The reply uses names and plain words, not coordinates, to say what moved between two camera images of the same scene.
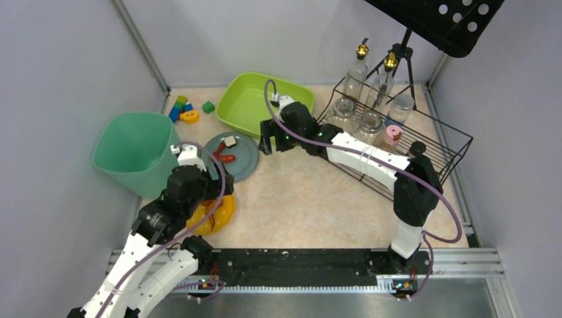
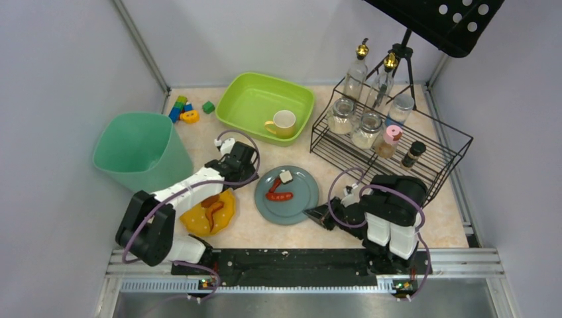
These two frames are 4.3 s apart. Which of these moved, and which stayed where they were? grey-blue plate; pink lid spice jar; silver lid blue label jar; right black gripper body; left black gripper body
Moved: grey-blue plate; left black gripper body; right black gripper body
Stayed: silver lid blue label jar; pink lid spice jar
